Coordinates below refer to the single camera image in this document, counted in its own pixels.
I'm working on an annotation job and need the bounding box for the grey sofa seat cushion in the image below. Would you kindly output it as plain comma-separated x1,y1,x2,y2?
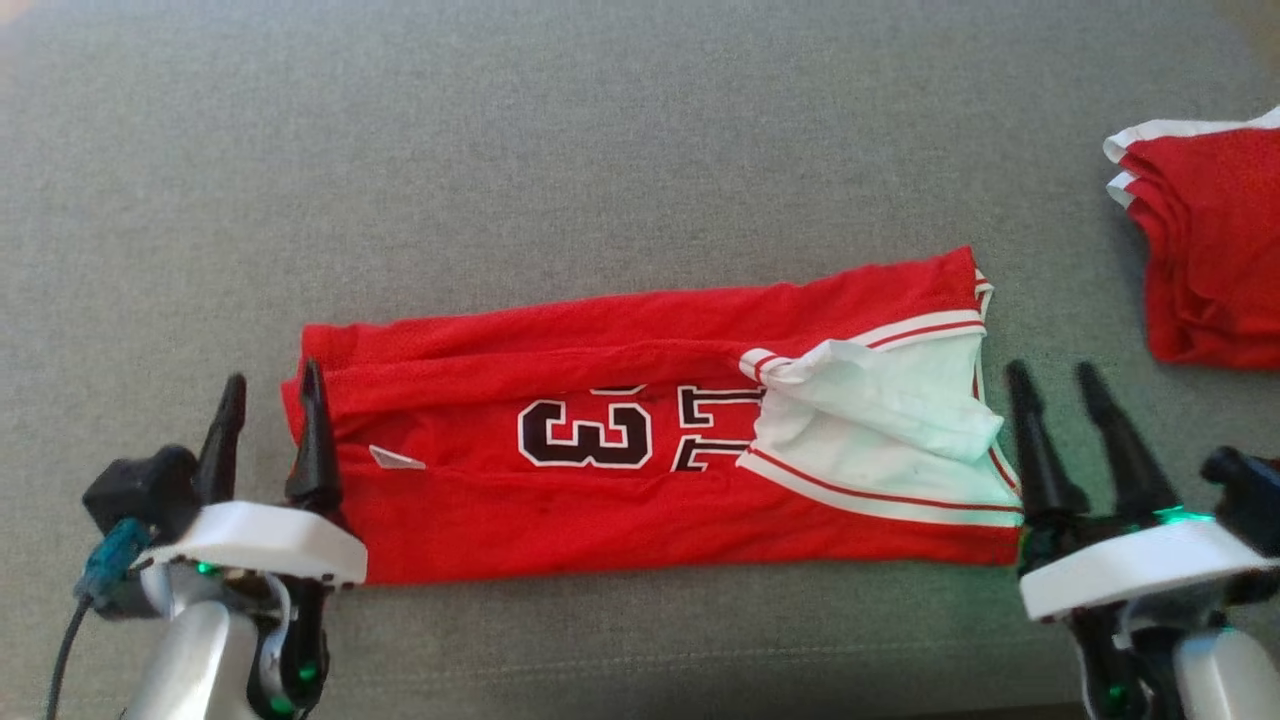
0,0,1280,720

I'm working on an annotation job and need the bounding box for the left camera cable teal plug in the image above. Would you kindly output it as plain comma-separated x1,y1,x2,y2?
44,516,153,720

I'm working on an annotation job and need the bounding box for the red basketball jersey white trim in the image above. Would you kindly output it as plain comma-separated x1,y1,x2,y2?
279,244,1027,587

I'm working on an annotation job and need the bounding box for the red shorts white side stripe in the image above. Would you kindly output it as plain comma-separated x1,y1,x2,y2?
1102,104,1280,372

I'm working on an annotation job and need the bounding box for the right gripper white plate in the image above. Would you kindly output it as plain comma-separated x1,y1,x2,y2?
1004,359,1280,625

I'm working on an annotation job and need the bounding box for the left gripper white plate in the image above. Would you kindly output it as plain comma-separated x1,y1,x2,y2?
133,358,370,588

